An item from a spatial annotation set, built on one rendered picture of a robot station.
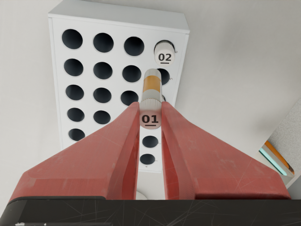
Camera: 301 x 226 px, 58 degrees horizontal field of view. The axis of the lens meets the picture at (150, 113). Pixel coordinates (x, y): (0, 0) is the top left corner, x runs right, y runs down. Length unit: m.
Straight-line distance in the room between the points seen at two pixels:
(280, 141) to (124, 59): 1.26
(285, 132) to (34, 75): 1.23
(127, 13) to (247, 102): 0.13
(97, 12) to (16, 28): 0.07
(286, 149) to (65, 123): 1.30
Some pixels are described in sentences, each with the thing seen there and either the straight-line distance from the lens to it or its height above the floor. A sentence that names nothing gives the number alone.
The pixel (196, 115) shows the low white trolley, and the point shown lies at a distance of 0.25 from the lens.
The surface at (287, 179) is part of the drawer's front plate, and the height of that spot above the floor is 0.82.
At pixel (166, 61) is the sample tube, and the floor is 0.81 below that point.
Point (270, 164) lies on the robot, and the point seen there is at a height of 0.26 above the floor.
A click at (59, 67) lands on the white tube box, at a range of 0.19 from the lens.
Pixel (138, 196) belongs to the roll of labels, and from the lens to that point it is 0.31.
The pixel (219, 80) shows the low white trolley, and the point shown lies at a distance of 0.23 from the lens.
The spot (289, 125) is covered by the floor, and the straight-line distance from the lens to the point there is 1.35.
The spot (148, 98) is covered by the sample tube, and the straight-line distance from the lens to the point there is 0.15.
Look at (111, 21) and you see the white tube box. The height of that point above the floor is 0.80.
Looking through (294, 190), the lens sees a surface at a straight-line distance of 0.20.
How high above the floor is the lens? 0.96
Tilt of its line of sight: 55 degrees down
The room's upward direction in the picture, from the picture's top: 179 degrees counter-clockwise
